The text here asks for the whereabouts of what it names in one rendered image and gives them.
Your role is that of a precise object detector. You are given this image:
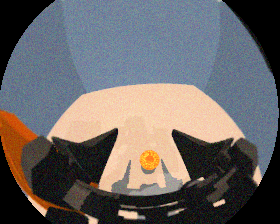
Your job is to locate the orange knob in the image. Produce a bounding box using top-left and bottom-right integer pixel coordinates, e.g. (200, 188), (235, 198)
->
(140, 149), (160, 169)

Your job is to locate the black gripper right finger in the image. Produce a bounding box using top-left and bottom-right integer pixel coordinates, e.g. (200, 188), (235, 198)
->
(171, 128), (234, 181)

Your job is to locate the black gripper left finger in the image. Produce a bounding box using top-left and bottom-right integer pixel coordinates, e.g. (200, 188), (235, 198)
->
(51, 128), (119, 183)

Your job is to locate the black round pedestal with silver shaft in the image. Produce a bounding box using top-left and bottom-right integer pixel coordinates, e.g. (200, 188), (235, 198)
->
(179, 179), (200, 203)

